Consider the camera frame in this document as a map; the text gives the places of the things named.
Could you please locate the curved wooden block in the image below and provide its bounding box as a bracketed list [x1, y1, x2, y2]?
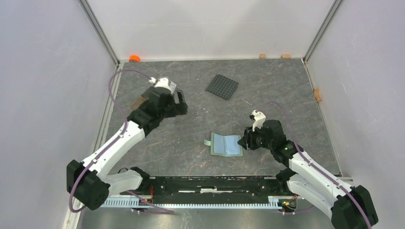
[313, 88, 322, 103]

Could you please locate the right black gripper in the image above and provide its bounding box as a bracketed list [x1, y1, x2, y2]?
[237, 124, 274, 151]

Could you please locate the left aluminium frame post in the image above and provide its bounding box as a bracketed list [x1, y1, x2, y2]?
[78, 0, 120, 66]

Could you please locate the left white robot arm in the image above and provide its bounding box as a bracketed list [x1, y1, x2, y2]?
[66, 86, 188, 213]

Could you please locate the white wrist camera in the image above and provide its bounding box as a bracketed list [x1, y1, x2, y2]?
[249, 110, 266, 132]
[149, 77, 173, 93]

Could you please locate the dark grey lego baseplate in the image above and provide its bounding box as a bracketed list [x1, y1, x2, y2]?
[205, 74, 239, 100]

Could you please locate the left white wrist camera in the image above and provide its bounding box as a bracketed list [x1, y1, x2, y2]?
[149, 77, 173, 93]

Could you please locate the orange round cap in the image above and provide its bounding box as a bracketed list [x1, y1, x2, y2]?
[128, 55, 140, 62]

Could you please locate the green card holder wallet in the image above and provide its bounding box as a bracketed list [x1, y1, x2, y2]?
[204, 133, 243, 157]

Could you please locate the right aluminium frame post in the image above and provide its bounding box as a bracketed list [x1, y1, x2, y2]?
[302, 0, 344, 65]

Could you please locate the white slotted cable duct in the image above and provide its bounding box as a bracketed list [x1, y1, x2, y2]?
[101, 196, 282, 210]

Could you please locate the aluminium frame post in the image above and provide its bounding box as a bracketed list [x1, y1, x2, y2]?
[78, 0, 120, 66]
[302, 0, 344, 65]

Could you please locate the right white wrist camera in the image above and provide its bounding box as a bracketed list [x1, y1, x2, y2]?
[249, 110, 266, 132]

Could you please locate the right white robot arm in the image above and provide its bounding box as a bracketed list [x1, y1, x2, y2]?
[238, 120, 379, 229]

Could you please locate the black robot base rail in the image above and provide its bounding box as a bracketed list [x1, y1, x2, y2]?
[135, 176, 294, 204]

